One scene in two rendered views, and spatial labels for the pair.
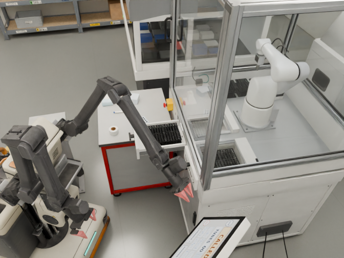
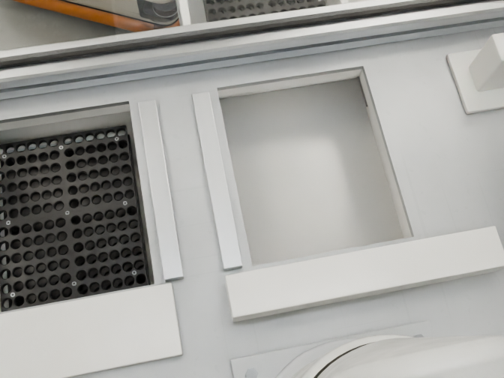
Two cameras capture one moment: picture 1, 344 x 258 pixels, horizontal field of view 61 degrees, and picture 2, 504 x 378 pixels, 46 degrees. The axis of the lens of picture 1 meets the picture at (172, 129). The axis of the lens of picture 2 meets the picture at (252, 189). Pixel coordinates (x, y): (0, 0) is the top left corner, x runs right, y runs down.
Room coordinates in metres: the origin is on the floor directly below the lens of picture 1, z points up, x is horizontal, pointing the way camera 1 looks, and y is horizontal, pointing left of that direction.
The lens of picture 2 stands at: (1.45, -0.55, 1.63)
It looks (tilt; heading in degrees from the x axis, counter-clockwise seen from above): 70 degrees down; 85
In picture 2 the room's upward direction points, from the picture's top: 7 degrees clockwise
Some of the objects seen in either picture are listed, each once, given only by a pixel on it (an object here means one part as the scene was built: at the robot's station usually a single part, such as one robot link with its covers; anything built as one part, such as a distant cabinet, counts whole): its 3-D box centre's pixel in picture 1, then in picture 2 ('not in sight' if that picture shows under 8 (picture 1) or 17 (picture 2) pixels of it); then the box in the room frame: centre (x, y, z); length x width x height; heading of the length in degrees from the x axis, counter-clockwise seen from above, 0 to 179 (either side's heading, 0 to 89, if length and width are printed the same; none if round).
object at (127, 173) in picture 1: (136, 144); not in sight; (1.84, 0.32, 0.38); 0.62 x 0.58 x 0.76; 12
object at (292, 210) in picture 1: (234, 170); not in sight; (1.56, -0.54, 0.40); 1.03 x 0.95 x 0.80; 12
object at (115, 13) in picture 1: (120, 7); not in sight; (5.22, 0.97, 0.28); 0.41 x 0.32 x 0.28; 106
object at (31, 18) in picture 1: (29, 19); not in sight; (4.78, 2.43, 0.22); 0.40 x 0.30 x 0.17; 106
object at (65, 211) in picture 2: not in sight; (73, 220); (1.24, -0.32, 0.87); 0.22 x 0.18 x 0.06; 102
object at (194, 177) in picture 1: (190, 167); not in sight; (1.20, -0.13, 0.87); 0.29 x 0.02 x 0.11; 12
